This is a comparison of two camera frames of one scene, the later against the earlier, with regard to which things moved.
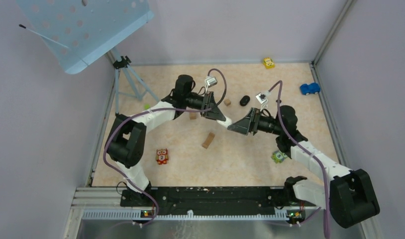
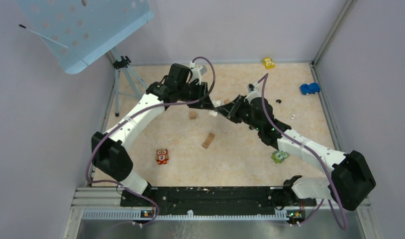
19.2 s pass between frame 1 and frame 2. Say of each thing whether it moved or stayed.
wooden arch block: stayed
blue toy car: stayed
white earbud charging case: moved
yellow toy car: stayed
